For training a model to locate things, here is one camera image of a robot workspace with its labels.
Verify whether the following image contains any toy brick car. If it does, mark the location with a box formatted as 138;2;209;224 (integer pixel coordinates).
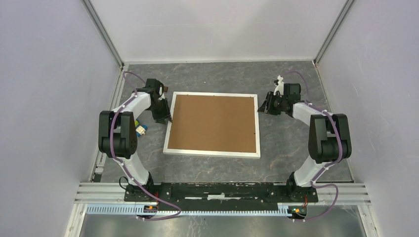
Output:
134;120;148;137

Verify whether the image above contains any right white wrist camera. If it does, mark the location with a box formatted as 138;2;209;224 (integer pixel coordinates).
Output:
274;75;284;96

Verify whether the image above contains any brown cardboard backing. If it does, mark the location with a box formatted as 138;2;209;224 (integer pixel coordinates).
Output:
168;95;257;154

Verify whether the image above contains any slotted cable duct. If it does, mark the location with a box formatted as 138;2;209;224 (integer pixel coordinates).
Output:
85;204;292;217

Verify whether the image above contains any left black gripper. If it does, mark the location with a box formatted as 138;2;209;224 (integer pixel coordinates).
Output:
148;98;172;125

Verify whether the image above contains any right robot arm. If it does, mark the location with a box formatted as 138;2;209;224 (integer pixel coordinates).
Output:
258;80;352;201

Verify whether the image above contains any white picture frame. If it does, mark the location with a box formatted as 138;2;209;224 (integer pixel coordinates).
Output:
163;91;261;159

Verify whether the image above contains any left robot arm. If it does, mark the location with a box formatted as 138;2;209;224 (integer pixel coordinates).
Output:
98;79;172;201

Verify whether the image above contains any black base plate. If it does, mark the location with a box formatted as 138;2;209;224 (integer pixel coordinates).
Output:
124;182;319;212

